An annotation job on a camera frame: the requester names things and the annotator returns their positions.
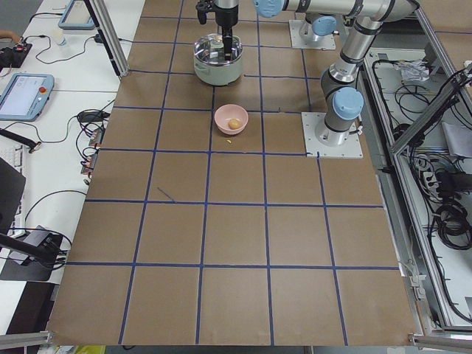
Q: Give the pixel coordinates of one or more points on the aluminium frame post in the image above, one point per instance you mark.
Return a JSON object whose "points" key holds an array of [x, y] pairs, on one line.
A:
{"points": [[103, 23]]}

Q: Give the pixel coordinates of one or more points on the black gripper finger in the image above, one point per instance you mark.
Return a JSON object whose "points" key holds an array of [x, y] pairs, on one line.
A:
{"points": [[227, 42]]}

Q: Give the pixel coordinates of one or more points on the pale green steel pot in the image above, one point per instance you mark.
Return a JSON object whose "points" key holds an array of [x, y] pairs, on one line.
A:
{"points": [[210, 64]]}

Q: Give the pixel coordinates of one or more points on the white plastic cup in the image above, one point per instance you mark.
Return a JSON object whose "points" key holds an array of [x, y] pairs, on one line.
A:
{"points": [[58, 37]]}

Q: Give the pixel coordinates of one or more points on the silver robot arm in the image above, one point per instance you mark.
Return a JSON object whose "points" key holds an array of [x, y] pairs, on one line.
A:
{"points": [[344, 102], [268, 9]]}

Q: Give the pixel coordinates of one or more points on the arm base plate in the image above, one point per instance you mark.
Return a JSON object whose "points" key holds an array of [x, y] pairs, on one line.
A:
{"points": [[322, 142], [316, 35]]}

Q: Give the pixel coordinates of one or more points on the pink bowl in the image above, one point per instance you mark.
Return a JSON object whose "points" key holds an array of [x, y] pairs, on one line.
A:
{"points": [[230, 111]]}

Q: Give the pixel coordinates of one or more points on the blue teach pendant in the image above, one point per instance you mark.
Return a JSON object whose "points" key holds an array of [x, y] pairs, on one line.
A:
{"points": [[76, 17], [25, 96]]}

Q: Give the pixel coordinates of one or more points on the brown egg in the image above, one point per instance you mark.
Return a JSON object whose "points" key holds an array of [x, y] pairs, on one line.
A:
{"points": [[234, 124]]}

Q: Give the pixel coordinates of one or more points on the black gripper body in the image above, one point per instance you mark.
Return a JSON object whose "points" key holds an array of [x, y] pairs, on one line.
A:
{"points": [[225, 16]]}

